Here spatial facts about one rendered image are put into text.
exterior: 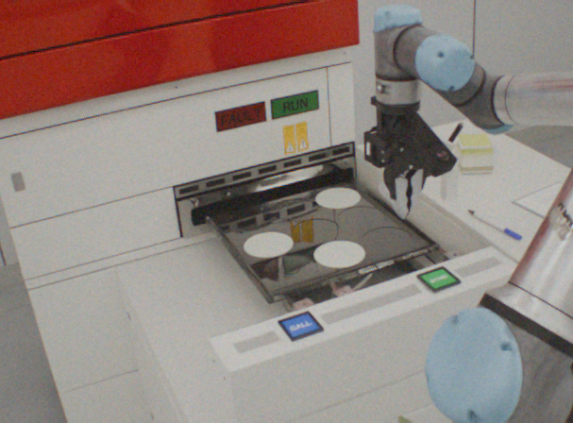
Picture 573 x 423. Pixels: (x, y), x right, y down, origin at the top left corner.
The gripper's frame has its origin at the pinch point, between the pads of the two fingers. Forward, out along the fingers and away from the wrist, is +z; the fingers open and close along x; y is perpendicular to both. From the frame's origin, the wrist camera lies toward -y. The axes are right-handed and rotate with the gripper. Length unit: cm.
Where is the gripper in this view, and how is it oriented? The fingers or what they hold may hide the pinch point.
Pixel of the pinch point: (407, 212)
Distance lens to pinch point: 129.7
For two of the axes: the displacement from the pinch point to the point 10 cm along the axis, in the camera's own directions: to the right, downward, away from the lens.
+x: -8.3, 3.1, -4.6
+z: 0.7, 8.8, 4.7
